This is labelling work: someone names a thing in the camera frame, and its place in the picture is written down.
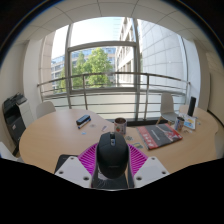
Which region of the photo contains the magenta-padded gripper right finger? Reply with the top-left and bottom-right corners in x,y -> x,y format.
127,143 -> 170,189

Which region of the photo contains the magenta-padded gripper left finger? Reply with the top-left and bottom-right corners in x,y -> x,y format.
54,143 -> 100,189

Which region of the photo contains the black upright speaker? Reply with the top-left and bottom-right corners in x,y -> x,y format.
187,96 -> 198,118

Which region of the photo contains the black and white printer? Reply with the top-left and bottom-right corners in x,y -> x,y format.
2,92 -> 34,144

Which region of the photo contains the black and blue stapler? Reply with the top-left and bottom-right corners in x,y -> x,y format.
75,114 -> 92,130

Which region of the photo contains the red magazine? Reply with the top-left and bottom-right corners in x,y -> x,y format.
135,123 -> 184,150

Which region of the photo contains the metal balcony railing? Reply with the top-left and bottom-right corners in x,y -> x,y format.
36,71 -> 191,121

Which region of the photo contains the black computer mouse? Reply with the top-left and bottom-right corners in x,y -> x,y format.
96,131 -> 130,180

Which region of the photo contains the black mouse pad with print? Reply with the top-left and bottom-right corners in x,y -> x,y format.
54,153 -> 134,191

